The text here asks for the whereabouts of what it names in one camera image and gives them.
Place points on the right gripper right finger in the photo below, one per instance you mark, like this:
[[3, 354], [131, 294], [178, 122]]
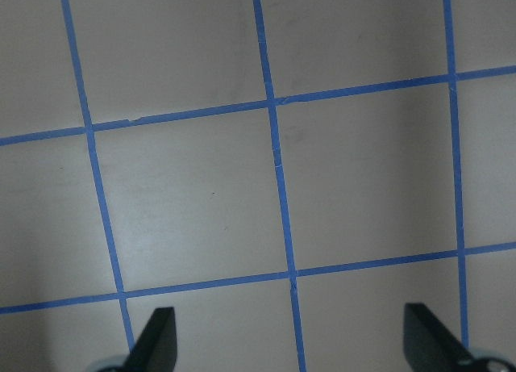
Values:
[[428, 345]]

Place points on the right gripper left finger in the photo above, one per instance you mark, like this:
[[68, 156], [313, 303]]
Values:
[[155, 350]]

